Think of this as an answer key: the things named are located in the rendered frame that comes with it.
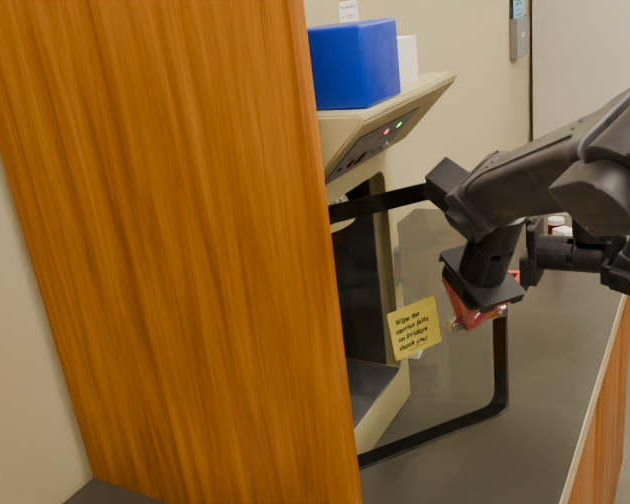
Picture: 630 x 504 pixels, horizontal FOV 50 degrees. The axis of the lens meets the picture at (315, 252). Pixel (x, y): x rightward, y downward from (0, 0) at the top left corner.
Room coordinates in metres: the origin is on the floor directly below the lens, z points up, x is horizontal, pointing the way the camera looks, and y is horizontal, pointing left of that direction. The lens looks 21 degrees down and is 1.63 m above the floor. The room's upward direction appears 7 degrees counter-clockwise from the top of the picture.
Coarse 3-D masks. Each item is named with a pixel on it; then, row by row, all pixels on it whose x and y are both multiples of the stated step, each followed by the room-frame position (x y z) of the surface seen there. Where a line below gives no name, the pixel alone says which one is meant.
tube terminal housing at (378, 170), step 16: (304, 0) 0.87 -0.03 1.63; (320, 0) 0.91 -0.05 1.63; (336, 0) 0.94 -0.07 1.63; (368, 0) 1.03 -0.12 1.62; (320, 16) 0.90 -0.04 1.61; (336, 16) 0.94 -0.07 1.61; (368, 16) 1.02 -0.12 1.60; (368, 160) 0.99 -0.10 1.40; (384, 160) 1.03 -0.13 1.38; (352, 176) 0.94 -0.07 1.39; (368, 176) 0.98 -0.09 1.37; (384, 176) 1.03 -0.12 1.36; (336, 192) 0.89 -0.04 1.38
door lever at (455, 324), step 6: (504, 306) 0.83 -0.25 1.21; (498, 312) 0.82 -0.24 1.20; (504, 312) 0.82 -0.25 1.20; (456, 318) 0.81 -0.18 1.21; (462, 318) 0.81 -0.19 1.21; (474, 318) 0.81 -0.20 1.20; (486, 318) 0.82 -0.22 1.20; (492, 318) 0.82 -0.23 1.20; (450, 324) 0.80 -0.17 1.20; (456, 324) 0.80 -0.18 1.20; (462, 324) 0.80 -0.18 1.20; (456, 330) 0.80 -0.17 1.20
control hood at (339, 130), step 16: (432, 80) 0.92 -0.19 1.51; (448, 80) 0.96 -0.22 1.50; (400, 96) 0.82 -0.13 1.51; (416, 96) 0.86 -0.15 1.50; (432, 96) 0.95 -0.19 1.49; (320, 112) 0.77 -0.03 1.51; (336, 112) 0.76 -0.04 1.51; (352, 112) 0.75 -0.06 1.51; (368, 112) 0.74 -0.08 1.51; (384, 112) 0.78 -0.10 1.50; (400, 112) 0.85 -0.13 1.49; (416, 112) 0.94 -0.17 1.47; (320, 128) 0.75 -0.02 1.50; (336, 128) 0.74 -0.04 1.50; (352, 128) 0.73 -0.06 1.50; (368, 128) 0.76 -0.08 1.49; (336, 144) 0.74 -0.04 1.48; (352, 144) 0.76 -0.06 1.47; (336, 160) 0.76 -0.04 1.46
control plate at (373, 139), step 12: (396, 120) 0.86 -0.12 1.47; (408, 120) 0.93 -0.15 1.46; (372, 132) 0.79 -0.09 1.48; (396, 132) 0.93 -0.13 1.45; (360, 144) 0.79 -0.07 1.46; (372, 144) 0.85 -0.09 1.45; (348, 156) 0.79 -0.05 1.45; (372, 156) 0.92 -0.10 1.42; (336, 168) 0.79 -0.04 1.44; (348, 168) 0.85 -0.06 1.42
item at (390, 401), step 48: (384, 192) 0.83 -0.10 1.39; (336, 240) 0.80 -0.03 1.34; (384, 240) 0.82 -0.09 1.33; (432, 240) 0.85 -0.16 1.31; (384, 288) 0.82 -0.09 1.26; (432, 288) 0.85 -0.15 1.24; (384, 336) 0.82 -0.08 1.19; (480, 336) 0.87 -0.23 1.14; (384, 384) 0.82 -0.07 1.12; (432, 384) 0.84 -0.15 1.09; (480, 384) 0.87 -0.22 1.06; (384, 432) 0.81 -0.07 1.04; (432, 432) 0.84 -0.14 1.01
